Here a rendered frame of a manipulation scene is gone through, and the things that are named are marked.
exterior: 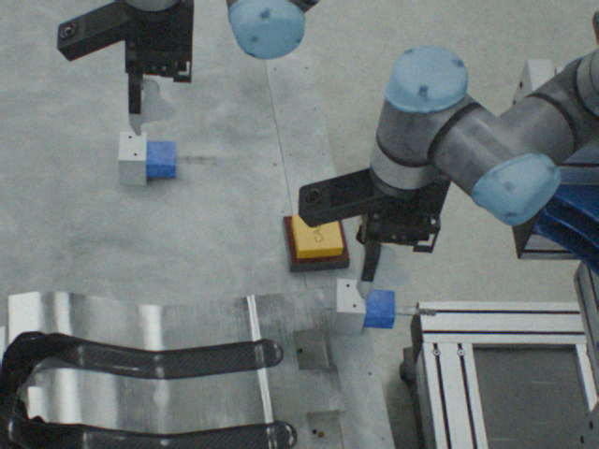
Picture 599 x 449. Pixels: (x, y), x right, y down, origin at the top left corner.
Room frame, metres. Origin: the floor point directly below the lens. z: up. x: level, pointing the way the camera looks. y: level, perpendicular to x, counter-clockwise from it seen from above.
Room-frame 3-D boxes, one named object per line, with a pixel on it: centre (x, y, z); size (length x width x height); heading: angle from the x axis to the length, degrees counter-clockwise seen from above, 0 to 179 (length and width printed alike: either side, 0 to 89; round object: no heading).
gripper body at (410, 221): (0.85, -0.12, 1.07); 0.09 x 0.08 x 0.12; 95
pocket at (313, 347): (0.75, -0.05, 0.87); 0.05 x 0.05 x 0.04; 15
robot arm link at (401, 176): (0.85, -0.12, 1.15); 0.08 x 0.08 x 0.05
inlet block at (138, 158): (1.05, 0.17, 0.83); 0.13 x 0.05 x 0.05; 98
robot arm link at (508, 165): (0.80, -0.20, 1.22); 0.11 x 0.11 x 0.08; 49
